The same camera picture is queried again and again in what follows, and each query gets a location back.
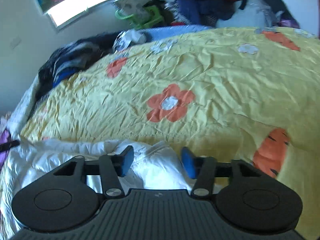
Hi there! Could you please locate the white quilted puffer jacket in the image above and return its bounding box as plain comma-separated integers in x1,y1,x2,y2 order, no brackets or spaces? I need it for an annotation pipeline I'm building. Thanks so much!
0,135,223,235

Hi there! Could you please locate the dark striped clothes pile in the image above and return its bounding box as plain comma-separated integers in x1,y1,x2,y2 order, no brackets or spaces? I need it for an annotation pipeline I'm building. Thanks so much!
29,32,120,116

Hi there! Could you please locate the light blue knitted blanket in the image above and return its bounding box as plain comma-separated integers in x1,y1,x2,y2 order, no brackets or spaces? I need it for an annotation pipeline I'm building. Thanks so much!
136,24,212,42

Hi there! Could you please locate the white quilted blanket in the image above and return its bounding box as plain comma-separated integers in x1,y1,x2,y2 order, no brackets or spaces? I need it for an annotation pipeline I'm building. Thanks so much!
7,75,40,138

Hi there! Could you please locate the white wall switch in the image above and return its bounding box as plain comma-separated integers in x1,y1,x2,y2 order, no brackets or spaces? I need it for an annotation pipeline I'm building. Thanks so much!
10,36,22,50

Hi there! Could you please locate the floral cushion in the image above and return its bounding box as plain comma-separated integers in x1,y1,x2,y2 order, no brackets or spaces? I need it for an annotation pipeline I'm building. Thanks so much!
111,0,150,20

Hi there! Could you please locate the window with bright light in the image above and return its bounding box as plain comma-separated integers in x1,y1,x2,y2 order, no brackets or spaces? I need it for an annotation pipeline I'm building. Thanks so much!
47,0,110,29

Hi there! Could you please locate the red and black clothes pile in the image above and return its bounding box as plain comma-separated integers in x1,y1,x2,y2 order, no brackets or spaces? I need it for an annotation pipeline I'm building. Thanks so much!
173,0,300,28

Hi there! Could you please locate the yellow floral bedspread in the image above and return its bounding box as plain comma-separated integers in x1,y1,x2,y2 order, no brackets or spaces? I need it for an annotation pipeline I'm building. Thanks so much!
16,28,319,239

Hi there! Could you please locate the purple garment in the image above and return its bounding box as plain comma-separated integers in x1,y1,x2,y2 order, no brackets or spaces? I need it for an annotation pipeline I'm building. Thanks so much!
0,127,12,170

